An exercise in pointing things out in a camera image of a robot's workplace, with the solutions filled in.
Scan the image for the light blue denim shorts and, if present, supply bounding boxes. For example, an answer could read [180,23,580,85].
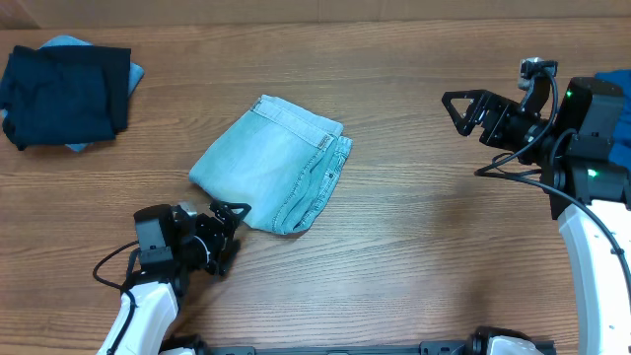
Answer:
[189,95,353,235]

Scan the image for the crumpled blue t-shirt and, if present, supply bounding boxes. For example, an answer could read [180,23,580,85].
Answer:
[595,69,631,171]

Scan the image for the brown cardboard wall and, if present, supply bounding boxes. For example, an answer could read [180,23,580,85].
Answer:
[1,0,630,30]

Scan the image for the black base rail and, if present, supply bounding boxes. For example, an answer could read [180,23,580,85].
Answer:
[157,333,558,355]

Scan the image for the folded dark navy garment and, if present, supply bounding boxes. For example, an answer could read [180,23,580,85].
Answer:
[0,44,132,152]

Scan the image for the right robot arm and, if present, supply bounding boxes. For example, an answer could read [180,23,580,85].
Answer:
[442,75,630,354]

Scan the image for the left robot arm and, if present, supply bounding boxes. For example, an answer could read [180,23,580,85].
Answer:
[93,200,250,355]

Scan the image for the folded light blue garment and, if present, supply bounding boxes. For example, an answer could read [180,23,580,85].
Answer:
[0,35,146,153]

